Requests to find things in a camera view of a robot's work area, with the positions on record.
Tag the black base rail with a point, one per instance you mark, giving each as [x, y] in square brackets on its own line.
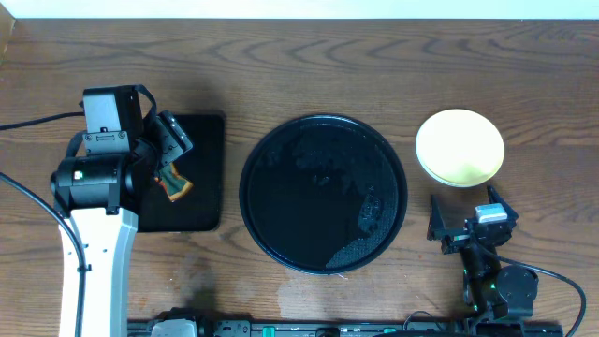
[189, 322]

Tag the yellow plate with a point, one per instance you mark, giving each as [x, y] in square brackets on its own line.
[461, 146]

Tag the light blue plate front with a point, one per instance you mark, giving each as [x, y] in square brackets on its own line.
[439, 179]

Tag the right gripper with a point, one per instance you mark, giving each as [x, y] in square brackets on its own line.
[456, 239]

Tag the round black tray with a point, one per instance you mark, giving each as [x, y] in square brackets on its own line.
[323, 194]

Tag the orange green sponge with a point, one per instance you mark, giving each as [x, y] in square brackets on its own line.
[174, 184]

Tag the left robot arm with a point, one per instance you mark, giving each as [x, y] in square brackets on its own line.
[98, 188]

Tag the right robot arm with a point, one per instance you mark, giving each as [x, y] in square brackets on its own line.
[502, 297]

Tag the rectangular black tray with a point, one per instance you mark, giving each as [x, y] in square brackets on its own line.
[200, 207]

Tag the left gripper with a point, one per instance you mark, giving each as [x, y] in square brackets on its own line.
[173, 136]

